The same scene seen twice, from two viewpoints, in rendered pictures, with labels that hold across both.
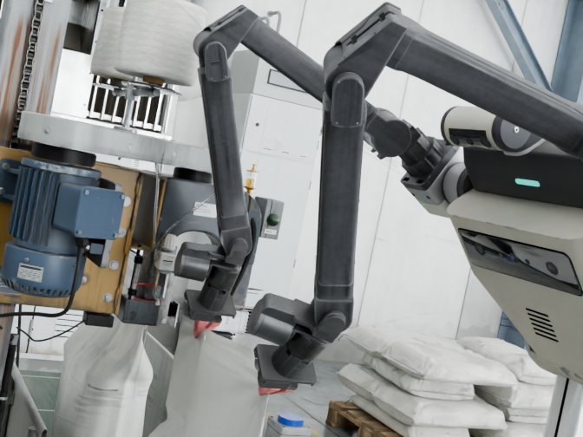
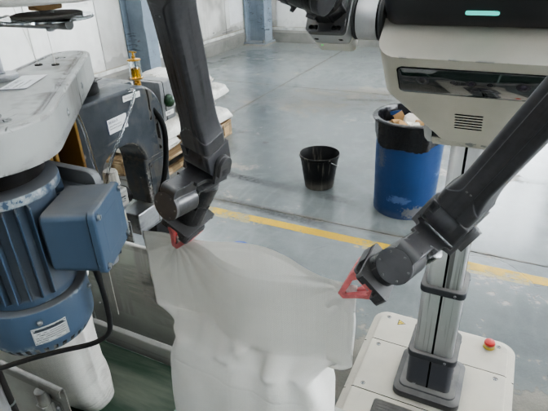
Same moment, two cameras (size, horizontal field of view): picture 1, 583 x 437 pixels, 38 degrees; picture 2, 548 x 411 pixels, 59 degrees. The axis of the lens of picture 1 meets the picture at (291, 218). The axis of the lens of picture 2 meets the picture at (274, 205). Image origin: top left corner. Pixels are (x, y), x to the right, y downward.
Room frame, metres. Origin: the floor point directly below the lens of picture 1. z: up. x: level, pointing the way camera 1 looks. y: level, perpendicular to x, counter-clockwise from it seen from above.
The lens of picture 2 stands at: (0.96, 0.50, 1.58)
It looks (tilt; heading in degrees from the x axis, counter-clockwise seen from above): 28 degrees down; 323
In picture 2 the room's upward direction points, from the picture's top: 2 degrees counter-clockwise
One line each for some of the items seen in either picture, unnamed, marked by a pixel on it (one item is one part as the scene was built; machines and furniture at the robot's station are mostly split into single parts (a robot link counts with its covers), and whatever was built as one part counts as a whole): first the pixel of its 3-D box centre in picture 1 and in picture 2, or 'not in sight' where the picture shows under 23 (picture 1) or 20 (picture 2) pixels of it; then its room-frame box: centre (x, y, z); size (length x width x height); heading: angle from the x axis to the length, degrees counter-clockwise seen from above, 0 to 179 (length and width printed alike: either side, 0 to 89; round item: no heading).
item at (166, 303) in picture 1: (164, 295); not in sight; (1.90, 0.25, 1.08); 0.03 x 0.01 x 0.13; 116
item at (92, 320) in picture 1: (98, 319); not in sight; (1.83, 0.37, 1.01); 0.06 x 0.04 x 0.02; 116
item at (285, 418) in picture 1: (290, 420); not in sight; (1.93, -0.09, 0.84); 0.06 x 0.06 x 0.02
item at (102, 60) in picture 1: (127, 45); not in sight; (1.93, 0.44, 1.61); 0.15 x 0.14 x 0.17; 26
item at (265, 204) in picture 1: (265, 218); (154, 99); (2.00, 0.06, 1.29); 0.08 x 0.05 x 0.09; 26
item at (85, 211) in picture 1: (88, 217); (90, 233); (1.56, 0.37, 1.25); 0.10 x 0.08 x 0.12; 141
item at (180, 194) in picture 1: (186, 231); (78, 143); (2.04, 0.24, 1.21); 0.30 x 0.25 x 0.30; 26
